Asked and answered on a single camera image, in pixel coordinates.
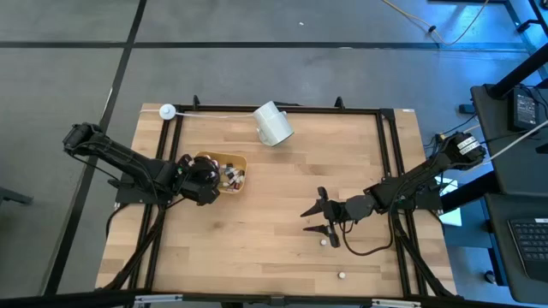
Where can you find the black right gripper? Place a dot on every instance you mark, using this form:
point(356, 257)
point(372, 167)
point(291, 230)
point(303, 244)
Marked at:
point(347, 209)

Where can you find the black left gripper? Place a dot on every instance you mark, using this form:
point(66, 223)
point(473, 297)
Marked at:
point(199, 181)

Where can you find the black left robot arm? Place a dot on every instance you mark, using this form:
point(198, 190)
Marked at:
point(124, 158)

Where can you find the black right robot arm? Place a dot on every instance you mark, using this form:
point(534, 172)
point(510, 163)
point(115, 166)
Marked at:
point(411, 179)

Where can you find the yellow plastic bin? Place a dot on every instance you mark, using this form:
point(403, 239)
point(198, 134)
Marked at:
point(222, 156)

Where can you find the white spot lamp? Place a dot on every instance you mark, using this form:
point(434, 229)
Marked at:
point(272, 124)

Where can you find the black front crossbeam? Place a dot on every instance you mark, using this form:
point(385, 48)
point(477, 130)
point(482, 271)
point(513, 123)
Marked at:
point(64, 299)

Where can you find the black chair caster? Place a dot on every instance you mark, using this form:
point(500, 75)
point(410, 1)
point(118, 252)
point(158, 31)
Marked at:
point(490, 277)

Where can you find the black office desk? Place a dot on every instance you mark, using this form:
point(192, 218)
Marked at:
point(498, 239)

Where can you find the black furniture foot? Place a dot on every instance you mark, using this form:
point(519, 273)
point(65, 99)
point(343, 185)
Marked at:
point(15, 197)

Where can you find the black computer keyboard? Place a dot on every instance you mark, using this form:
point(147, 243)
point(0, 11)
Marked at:
point(531, 248)

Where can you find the black power adapter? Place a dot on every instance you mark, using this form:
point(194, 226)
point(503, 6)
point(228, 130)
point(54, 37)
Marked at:
point(524, 109)

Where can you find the black desk pole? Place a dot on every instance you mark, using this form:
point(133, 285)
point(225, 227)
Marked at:
point(518, 75)

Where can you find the black aluminium table frame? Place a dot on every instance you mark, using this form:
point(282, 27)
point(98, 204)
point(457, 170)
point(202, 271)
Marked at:
point(278, 109)

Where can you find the silver aluminium bracket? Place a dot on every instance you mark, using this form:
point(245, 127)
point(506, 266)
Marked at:
point(396, 303)
point(158, 298)

